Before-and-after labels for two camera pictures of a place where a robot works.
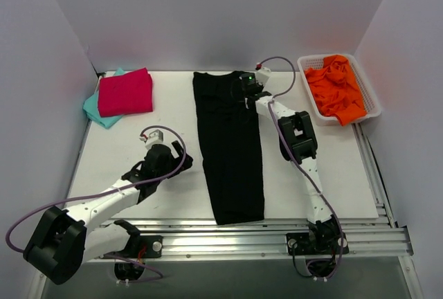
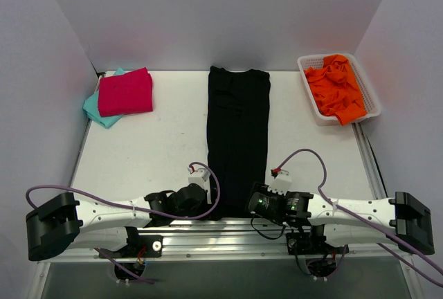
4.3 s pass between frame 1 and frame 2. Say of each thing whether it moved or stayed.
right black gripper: moved
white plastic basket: stayed
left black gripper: moved
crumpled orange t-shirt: stayed
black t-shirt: moved
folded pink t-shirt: stayed
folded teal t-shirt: stayed
